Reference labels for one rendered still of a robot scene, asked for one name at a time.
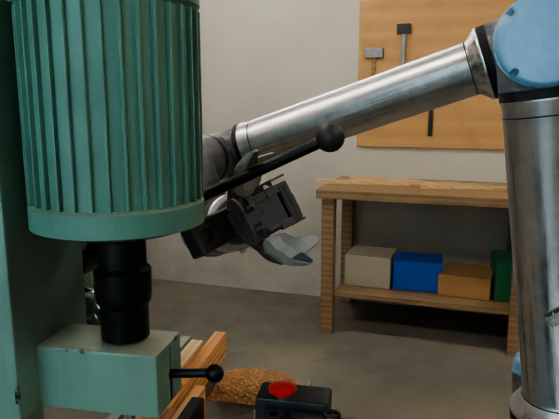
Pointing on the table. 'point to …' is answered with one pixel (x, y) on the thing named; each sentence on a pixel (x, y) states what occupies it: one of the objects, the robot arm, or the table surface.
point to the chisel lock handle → (214, 372)
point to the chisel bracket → (108, 372)
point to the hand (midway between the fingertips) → (279, 209)
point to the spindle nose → (123, 291)
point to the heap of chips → (244, 385)
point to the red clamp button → (282, 388)
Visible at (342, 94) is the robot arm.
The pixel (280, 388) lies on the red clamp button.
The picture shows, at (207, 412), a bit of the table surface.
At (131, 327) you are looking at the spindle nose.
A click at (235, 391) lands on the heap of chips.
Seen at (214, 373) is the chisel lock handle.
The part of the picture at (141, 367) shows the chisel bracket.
